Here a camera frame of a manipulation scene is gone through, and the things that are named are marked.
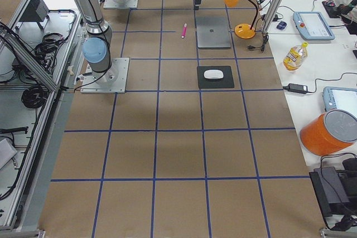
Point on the pink highlighter pen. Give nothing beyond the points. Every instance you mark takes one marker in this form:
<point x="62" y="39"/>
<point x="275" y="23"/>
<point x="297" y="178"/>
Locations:
<point x="184" y="29"/>

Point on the white computer mouse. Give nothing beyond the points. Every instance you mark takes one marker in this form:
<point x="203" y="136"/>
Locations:
<point x="213" y="74"/>

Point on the silver laptop notebook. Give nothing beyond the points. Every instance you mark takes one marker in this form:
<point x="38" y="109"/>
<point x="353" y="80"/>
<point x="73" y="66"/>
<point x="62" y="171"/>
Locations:
<point x="212" y="32"/>

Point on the black mousepad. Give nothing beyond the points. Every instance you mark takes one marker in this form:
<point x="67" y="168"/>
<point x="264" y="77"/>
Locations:
<point x="226" y="82"/>

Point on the dark blue pouch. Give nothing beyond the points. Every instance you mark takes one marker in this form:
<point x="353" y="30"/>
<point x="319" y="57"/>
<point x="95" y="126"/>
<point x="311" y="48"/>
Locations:
<point x="281" y="26"/>

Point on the yellow snack bag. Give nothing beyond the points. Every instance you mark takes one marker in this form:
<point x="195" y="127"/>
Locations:
<point x="296" y="56"/>

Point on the teach pendant tablet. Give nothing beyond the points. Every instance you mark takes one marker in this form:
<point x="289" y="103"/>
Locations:
<point x="312" y="26"/>
<point x="340" y="98"/>

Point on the black power adapter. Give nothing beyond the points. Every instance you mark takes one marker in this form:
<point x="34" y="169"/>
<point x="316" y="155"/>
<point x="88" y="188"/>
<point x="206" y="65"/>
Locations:
<point x="296" y="88"/>

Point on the orange round object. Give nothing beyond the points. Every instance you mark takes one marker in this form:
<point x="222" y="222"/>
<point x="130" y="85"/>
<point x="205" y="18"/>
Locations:
<point x="331" y="132"/>

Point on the black box equipment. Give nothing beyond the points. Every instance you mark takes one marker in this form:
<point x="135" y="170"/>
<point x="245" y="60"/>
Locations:
<point x="335" y="190"/>

